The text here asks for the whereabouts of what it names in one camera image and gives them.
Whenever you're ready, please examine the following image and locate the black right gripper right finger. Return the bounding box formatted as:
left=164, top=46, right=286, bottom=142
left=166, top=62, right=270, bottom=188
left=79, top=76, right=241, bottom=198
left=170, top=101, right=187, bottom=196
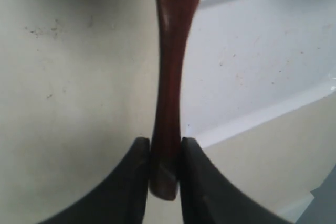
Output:
left=179, top=137, right=286, bottom=224

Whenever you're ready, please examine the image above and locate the brown wooden spoon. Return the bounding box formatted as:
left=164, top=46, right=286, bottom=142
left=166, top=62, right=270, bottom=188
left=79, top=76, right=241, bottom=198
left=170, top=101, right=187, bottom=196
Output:
left=149, top=0, right=200, bottom=201

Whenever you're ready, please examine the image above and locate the white rectangular tray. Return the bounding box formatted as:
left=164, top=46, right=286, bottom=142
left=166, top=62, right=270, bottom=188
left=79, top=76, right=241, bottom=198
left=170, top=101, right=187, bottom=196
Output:
left=181, top=0, right=335, bottom=147

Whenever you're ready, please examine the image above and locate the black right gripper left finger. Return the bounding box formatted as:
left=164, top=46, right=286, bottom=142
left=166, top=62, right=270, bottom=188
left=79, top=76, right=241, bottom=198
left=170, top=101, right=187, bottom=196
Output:
left=43, top=137, right=150, bottom=224

